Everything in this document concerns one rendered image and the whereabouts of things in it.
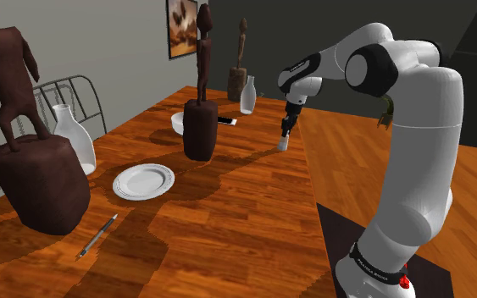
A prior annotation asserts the small white bottle vase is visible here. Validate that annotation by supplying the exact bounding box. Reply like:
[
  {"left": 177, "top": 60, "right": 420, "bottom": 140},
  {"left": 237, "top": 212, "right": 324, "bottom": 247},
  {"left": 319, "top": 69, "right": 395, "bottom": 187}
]
[{"left": 240, "top": 75, "right": 258, "bottom": 115}]

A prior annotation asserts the light brown wooden figure statue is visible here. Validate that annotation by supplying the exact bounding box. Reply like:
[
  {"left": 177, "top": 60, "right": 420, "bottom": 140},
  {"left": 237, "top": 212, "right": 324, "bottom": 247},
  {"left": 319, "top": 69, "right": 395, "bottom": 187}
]
[{"left": 226, "top": 17, "right": 249, "bottom": 103}]

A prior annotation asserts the slim dark brown figure statue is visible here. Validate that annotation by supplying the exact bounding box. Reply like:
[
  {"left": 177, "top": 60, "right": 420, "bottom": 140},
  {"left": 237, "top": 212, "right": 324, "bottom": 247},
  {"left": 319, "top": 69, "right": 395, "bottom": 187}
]
[{"left": 182, "top": 3, "right": 219, "bottom": 163}]

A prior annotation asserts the brown wooden table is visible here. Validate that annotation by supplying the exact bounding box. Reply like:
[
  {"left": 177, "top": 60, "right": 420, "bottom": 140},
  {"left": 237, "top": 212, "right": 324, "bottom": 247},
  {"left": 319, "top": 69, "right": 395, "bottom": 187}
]
[{"left": 0, "top": 85, "right": 339, "bottom": 298}]

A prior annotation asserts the white bowl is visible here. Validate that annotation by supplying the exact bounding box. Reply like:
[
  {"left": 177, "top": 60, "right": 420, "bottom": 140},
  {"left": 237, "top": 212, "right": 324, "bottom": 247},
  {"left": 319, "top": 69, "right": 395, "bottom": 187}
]
[{"left": 170, "top": 111, "right": 186, "bottom": 137}]

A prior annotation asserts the dark robot stand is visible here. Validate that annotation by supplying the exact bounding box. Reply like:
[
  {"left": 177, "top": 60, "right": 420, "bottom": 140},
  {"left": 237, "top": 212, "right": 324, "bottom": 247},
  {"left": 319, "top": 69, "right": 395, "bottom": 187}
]
[{"left": 315, "top": 202, "right": 457, "bottom": 298}]

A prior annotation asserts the white plate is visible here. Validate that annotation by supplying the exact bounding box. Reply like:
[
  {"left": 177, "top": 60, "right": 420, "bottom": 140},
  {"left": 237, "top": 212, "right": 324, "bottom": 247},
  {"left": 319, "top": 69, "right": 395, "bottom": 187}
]
[{"left": 112, "top": 163, "right": 176, "bottom": 202}]

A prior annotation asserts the grey metal chair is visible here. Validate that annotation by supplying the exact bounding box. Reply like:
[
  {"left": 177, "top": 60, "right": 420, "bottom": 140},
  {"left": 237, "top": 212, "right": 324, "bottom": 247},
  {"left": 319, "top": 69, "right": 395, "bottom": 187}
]
[{"left": 0, "top": 74, "right": 108, "bottom": 167}]

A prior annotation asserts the large white bottle vase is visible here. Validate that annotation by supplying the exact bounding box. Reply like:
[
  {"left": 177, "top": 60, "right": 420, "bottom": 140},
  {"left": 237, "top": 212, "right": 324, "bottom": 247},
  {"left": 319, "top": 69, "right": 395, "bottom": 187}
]
[{"left": 52, "top": 103, "right": 97, "bottom": 176}]

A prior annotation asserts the grey pen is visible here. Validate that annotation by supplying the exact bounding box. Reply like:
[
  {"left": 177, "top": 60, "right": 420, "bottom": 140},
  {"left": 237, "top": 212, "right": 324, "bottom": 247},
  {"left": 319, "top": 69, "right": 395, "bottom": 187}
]
[{"left": 75, "top": 213, "right": 119, "bottom": 261}]

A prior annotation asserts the large dark brown figure statue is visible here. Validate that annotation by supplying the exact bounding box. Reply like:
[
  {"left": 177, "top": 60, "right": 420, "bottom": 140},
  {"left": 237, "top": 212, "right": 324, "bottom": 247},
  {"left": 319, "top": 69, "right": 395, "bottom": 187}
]
[{"left": 0, "top": 0, "right": 92, "bottom": 237}]

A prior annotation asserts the framed wall picture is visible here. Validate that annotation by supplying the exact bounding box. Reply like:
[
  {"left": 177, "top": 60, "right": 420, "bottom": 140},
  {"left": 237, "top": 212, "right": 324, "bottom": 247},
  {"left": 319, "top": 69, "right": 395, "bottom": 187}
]
[{"left": 165, "top": 0, "right": 200, "bottom": 61}]

